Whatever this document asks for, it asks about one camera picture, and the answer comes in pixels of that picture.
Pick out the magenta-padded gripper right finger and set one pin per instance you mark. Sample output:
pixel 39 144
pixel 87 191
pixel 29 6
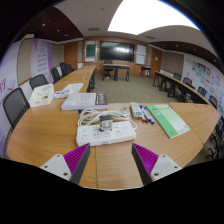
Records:
pixel 146 161

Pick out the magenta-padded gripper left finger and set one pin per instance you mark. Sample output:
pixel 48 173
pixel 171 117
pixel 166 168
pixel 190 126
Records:
pixel 76 161

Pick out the white power strip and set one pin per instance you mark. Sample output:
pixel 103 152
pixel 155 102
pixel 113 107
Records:
pixel 100 136

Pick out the red-capped marker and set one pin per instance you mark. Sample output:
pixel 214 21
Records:
pixel 142 115

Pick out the green booklet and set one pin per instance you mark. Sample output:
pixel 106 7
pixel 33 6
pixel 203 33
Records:
pixel 168 120

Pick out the white remote control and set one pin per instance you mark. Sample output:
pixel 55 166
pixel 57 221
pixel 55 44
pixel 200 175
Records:
pixel 135 110

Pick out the white paper sheets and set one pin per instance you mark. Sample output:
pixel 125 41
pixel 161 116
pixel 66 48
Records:
pixel 71 88

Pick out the white tissue box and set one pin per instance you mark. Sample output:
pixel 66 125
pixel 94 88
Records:
pixel 41 95

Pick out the long wooden conference table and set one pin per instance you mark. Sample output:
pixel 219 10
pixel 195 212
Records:
pixel 80 75
pixel 180 86

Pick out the small wooden side desk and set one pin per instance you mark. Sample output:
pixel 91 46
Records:
pixel 145 68

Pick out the black office chair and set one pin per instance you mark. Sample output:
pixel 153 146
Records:
pixel 107 70

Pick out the dark presenter desk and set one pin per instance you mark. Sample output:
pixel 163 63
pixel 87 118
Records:
pixel 117 67

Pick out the brown wooden door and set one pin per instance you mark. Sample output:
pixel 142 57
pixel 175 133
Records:
pixel 71 55
pixel 156 61

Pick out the bright ceiling light panel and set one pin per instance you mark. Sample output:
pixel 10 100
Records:
pixel 148 16

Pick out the colourful wall posters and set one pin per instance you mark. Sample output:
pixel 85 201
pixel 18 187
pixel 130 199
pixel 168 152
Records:
pixel 208 81

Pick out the white wall whiteboard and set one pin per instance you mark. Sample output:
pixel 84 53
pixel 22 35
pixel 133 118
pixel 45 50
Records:
pixel 141 54

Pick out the purple and white wall banner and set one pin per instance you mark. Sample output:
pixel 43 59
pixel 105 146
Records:
pixel 41 58

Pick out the green framed wall board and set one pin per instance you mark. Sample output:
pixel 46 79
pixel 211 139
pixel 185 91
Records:
pixel 90 51

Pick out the large black wall screen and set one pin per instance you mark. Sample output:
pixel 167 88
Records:
pixel 117 51

